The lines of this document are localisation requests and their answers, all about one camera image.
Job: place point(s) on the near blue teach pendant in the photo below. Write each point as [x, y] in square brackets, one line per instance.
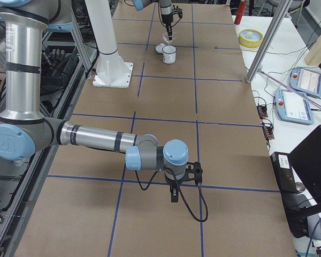
[293, 108]

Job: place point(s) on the far blue teach pendant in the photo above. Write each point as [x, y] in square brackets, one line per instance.
[307, 81]

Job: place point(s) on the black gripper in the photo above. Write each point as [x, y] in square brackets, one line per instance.
[166, 16]
[173, 183]

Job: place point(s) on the black monitor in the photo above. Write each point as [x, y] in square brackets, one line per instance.
[305, 159]

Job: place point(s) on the aluminium frame post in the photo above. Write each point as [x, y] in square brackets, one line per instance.
[269, 35]

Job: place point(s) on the blue teach pendant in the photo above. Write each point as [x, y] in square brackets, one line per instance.
[293, 108]
[307, 81]

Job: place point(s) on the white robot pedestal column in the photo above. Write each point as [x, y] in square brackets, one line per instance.
[111, 70]

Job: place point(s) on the red bottle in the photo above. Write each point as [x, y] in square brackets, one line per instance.
[240, 12]

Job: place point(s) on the orange black connector box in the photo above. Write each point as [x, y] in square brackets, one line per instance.
[262, 111]

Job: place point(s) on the yellow rimmed bowl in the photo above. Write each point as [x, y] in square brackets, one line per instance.
[250, 38]

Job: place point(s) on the black computer box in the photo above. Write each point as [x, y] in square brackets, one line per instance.
[301, 215]

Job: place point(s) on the white enamel cup blue rim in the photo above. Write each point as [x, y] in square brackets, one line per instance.
[169, 54]

